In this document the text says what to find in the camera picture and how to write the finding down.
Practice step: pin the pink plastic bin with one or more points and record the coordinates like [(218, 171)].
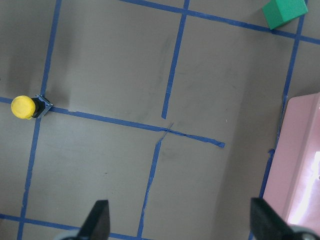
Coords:
[(293, 184)]

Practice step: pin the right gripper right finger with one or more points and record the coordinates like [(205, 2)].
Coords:
[(265, 223)]

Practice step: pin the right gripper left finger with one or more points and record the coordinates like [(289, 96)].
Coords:
[(97, 225)]

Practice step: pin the green cube near bin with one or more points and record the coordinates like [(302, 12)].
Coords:
[(279, 12)]

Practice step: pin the yellow push button switch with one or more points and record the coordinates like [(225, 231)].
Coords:
[(27, 108)]

